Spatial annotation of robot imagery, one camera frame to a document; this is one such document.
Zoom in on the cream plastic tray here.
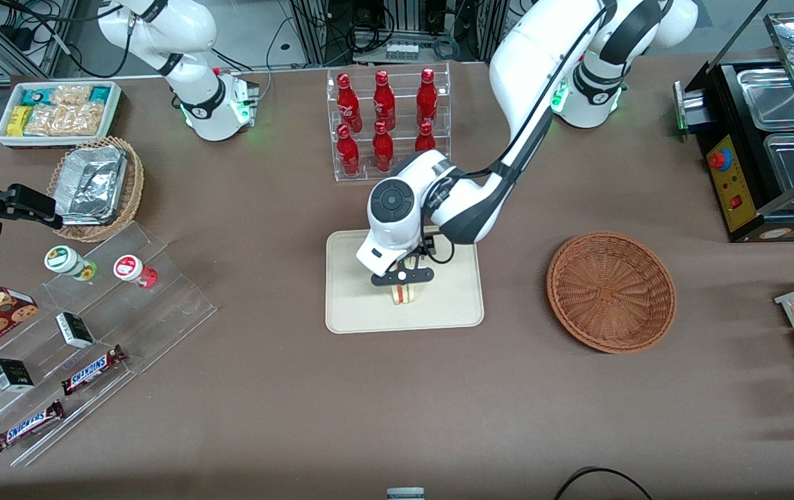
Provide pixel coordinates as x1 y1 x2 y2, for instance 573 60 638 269
326 229 485 335

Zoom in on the aluminium foil tray stack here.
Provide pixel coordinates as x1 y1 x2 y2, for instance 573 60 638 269
56 145 128 226

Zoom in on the small wicker basket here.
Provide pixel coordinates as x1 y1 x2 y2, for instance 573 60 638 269
46 136 145 243

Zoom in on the large round wicker basket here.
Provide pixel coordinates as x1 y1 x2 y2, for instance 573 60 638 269
547 231 677 354

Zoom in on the green lid white cup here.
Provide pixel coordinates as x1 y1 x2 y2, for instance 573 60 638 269
44 244 98 283

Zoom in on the white plastic snack tub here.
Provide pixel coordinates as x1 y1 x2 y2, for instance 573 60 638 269
0 81 123 149

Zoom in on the yellow snack packet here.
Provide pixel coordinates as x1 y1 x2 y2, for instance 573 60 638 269
6 105 34 137

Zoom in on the clear rice cracker bag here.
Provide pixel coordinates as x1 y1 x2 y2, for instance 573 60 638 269
50 84 93 106
25 103 104 137

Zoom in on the red lid white cup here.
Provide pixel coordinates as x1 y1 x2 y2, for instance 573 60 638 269
113 254 158 290

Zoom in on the small black box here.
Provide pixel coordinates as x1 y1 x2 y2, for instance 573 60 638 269
0 358 35 394
55 312 95 349

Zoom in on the clear acrylic stepped display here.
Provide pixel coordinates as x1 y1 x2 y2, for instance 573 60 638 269
0 222 218 468

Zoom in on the clear acrylic bottle rack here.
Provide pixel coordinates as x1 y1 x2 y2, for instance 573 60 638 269
326 62 453 183

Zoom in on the Snickers chocolate bar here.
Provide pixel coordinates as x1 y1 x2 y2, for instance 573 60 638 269
0 400 65 453
61 344 126 396

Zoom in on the black food warmer machine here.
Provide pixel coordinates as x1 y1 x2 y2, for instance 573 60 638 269
695 0 794 244

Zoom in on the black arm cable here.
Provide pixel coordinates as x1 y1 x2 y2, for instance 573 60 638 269
425 0 613 265

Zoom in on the black looped cable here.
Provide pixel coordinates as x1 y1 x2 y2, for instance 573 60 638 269
552 467 654 500

